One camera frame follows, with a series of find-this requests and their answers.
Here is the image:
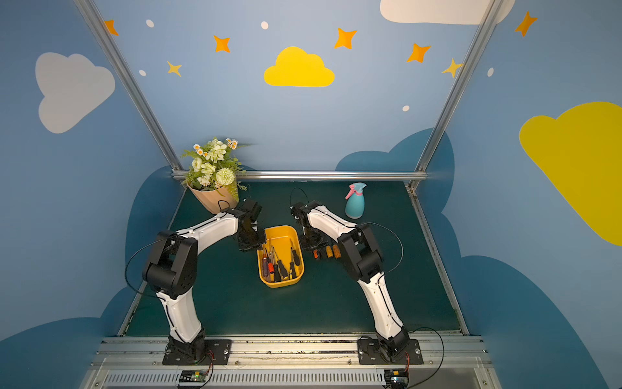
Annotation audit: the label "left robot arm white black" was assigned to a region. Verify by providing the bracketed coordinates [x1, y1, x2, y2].
[143, 200, 267, 363]

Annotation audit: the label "terracotta flower pot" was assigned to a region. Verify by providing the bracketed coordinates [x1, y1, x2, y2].
[189, 186, 238, 214]

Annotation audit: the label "right controller board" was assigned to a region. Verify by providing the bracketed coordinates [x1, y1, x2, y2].
[383, 370, 409, 389]

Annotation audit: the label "controller board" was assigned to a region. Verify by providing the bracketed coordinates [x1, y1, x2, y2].
[383, 370, 409, 389]
[178, 370, 211, 386]

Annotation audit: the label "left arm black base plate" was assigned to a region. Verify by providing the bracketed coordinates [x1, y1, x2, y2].
[162, 337, 232, 366]

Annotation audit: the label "aluminium back frame bar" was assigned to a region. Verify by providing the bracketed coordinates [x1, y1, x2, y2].
[172, 169, 429, 182]

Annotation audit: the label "yellow plastic storage box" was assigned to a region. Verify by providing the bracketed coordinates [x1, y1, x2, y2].
[257, 225, 305, 289]

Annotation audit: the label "aluminium front rail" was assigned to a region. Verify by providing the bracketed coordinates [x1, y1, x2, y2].
[81, 331, 501, 388]

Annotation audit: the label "artificial white green flowers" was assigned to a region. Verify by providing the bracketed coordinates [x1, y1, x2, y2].
[181, 138, 246, 201]

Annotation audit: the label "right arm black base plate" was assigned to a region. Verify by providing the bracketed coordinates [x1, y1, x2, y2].
[356, 336, 424, 366]

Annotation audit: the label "left controller board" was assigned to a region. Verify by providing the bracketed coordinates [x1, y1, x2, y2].
[178, 370, 211, 386]

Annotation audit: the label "teal spray bottle pink trigger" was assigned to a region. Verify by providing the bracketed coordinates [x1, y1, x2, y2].
[345, 183, 366, 219]

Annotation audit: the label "left aluminium frame post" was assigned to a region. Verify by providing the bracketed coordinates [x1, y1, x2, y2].
[74, 0, 183, 171]

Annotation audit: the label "aluminium frame post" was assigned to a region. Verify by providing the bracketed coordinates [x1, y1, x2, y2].
[415, 0, 505, 173]
[74, 0, 183, 171]

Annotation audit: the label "right aluminium frame post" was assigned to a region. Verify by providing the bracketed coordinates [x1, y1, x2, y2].
[415, 0, 505, 173]

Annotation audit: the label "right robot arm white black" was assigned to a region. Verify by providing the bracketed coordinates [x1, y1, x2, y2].
[290, 201, 410, 358]

